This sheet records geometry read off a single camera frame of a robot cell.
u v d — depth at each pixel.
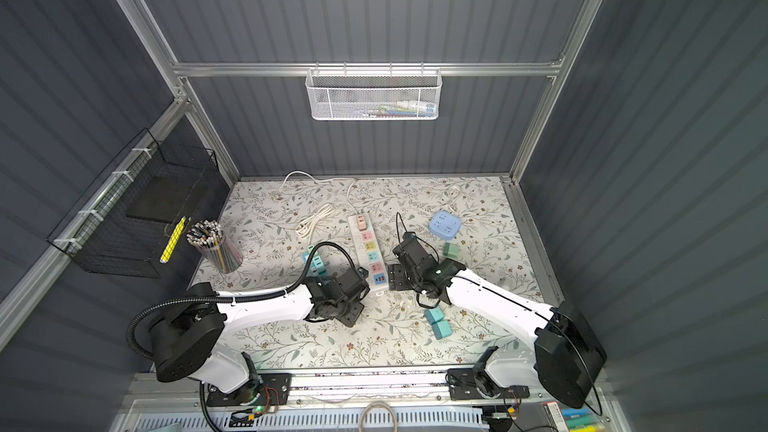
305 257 0.97
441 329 0.81
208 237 0.82
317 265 0.89
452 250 0.98
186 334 0.44
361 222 0.99
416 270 0.62
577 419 0.70
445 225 1.02
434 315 0.83
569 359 0.42
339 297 0.66
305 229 1.02
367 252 0.96
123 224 0.71
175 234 0.72
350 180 1.20
